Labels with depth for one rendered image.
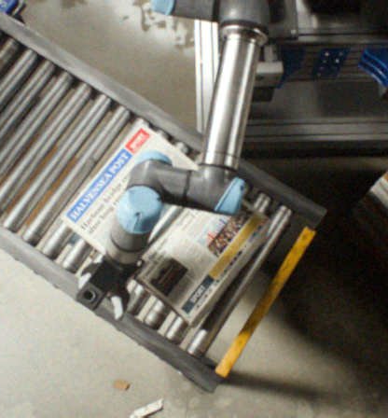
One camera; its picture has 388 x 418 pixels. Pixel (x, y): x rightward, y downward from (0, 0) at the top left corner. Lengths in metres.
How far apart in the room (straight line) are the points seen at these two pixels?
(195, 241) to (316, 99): 1.19
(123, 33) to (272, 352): 1.49
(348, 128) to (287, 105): 0.24
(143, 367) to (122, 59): 1.29
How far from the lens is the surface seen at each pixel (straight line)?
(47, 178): 1.60
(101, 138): 1.61
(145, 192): 1.04
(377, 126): 2.32
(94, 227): 1.30
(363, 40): 1.87
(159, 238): 1.27
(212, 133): 1.11
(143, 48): 2.64
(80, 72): 1.70
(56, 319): 2.34
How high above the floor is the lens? 2.27
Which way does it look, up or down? 75 degrees down
